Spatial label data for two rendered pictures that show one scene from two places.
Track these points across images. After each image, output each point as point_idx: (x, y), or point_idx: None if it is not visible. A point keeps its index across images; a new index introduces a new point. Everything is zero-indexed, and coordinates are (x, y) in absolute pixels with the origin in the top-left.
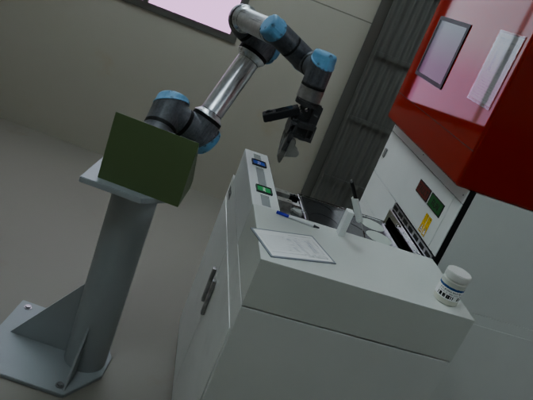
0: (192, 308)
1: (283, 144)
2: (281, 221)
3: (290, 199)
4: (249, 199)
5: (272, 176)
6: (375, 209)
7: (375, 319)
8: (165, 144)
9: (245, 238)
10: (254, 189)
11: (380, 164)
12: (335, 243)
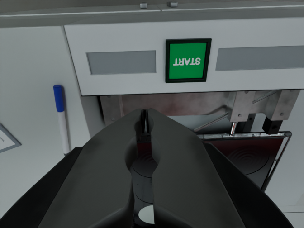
0: (212, 3)
1: (62, 174)
2: (23, 93)
3: (267, 119)
4: (130, 21)
5: (302, 89)
6: (302, 219)
7: None
8: None
9: (27, 21)
10: (177, 35)
11: None
12: (39, 174)
